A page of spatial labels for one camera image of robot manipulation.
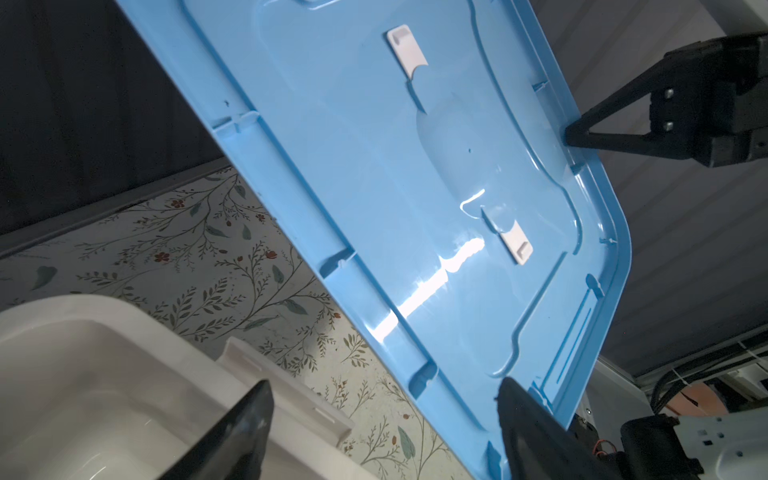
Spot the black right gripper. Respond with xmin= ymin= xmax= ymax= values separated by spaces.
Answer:
xmin=564 ymin=32 xmax=767 ymax=168

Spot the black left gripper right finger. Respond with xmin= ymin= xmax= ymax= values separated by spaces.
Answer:
xmin=496 ymin=378 xmax=619 ymax=479

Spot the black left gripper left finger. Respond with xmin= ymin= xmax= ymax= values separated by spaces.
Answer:
xmin=160 ymin=380 xmax=275 ymax=480

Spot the blue plastic bin lid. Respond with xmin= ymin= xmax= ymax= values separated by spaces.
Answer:
xmin=120 ymin=1 xmax=632 ymax=479

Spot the beige plastic storage bin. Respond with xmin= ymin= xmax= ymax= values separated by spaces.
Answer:
xmin=1 ymin=295 xmax=368 ymax=479

